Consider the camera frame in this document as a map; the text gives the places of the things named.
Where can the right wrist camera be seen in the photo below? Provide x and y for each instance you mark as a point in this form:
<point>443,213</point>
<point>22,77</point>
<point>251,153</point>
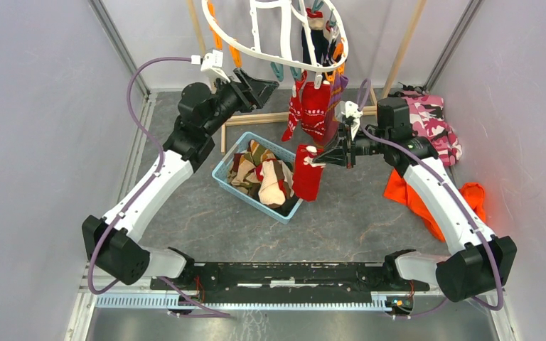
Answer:
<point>350,113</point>

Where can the beige red cuffed sock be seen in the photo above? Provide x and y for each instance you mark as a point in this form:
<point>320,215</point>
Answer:
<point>315,19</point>

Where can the red sock in basket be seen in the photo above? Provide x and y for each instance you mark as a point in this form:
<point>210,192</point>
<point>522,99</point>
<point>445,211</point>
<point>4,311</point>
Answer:
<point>307,174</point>

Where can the red white patterned sock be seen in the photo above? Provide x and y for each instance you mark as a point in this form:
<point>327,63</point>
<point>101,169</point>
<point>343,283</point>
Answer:
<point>315,102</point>

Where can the purple striped hanging sock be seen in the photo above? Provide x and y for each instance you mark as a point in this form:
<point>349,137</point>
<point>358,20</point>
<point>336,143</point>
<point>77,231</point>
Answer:
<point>331,122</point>

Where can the cream white sock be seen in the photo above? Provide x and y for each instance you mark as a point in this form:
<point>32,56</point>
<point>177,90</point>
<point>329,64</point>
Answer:
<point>276,183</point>

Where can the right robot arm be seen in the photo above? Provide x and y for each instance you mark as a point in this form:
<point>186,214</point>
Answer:
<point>479,260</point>

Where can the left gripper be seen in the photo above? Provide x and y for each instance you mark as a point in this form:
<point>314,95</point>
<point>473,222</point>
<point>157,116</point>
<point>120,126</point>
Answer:
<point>252,93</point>

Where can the wooden hanger stand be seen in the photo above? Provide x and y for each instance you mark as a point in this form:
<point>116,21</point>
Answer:
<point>300,13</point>

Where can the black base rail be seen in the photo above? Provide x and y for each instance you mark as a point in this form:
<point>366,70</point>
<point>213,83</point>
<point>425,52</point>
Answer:
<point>289,282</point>

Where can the pink camouflage cloth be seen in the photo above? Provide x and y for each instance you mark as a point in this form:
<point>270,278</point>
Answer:
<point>426,114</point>

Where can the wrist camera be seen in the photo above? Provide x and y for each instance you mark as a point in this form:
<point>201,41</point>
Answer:
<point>350,113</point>
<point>211,65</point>

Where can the orange cloth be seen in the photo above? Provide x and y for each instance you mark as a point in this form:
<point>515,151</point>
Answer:
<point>399,191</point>

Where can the black hanging sock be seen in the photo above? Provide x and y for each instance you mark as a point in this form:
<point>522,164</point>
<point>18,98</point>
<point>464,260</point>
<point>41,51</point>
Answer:
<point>323,47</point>

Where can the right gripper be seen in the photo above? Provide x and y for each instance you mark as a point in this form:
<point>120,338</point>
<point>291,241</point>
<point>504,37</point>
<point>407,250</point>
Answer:
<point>338,153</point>

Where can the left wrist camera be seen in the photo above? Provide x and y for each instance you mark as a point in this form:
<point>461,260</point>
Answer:
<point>211,65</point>

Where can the orange clothespin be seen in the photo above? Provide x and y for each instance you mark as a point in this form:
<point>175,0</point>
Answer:
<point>334,55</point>

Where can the white clothespin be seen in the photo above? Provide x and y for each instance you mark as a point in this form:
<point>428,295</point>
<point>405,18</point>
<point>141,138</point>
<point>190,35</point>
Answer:
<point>318,79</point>

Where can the white round sock hanger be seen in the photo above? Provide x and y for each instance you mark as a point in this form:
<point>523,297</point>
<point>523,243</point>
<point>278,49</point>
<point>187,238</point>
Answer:
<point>235,20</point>

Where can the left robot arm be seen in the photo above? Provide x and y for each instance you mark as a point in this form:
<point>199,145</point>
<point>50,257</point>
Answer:
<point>112,240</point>

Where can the tan sock in basket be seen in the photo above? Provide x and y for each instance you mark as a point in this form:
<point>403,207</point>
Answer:
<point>242,174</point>

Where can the teal clothespin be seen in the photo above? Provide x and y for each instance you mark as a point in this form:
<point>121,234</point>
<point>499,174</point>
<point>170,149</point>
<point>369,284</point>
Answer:
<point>296,73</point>
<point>278,71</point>

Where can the light blue laundry basket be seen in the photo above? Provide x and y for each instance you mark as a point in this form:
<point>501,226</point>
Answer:
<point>283,213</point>

